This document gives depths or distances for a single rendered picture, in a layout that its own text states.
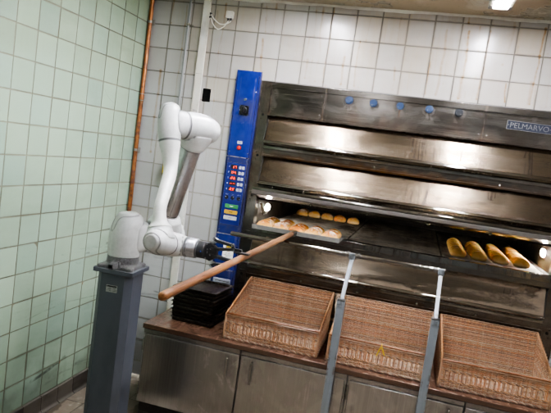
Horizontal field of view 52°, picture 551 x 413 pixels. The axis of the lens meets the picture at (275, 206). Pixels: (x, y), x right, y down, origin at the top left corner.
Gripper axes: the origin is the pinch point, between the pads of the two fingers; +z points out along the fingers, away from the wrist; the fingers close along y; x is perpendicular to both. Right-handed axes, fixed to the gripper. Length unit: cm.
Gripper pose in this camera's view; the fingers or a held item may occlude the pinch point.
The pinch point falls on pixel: (241, 257)
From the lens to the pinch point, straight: 247.1
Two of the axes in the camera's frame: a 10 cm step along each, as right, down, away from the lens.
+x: -2.5, 0.6, -9.7
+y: -1.4, 9.8, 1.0
